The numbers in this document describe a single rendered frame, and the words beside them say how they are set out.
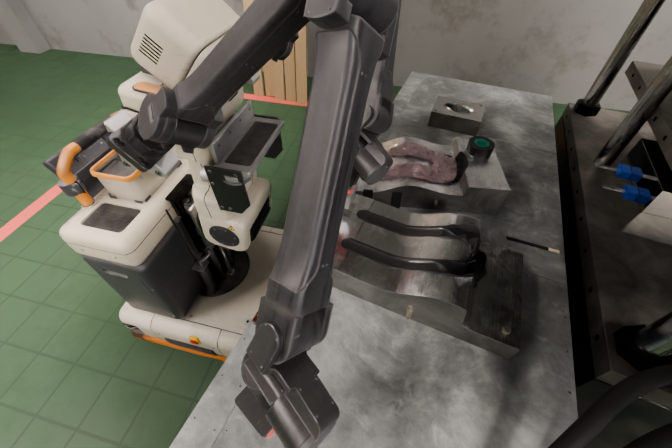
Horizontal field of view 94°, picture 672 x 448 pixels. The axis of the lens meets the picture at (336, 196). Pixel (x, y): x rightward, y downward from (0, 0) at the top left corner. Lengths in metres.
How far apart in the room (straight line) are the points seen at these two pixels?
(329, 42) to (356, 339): 0.63
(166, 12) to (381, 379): 0.84
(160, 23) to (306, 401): 0.65
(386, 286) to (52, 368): 1.65
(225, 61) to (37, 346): 1.86
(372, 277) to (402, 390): 0.23
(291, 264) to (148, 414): 1.44
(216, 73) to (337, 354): 0.61
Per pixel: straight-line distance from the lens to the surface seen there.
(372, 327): 0.81
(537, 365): 0.89
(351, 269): 0.77
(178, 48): 0.72
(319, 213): 0.33
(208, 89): 0.52
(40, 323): 2.22
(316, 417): 0.40
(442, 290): 0.73
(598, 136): 1.74
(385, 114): 0.66
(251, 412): 0.54
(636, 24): 1.76
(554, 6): 3.51
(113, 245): 1.12
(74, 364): 2.00
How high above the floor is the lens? 1.54
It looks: 45 degrees down
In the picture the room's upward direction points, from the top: straight up
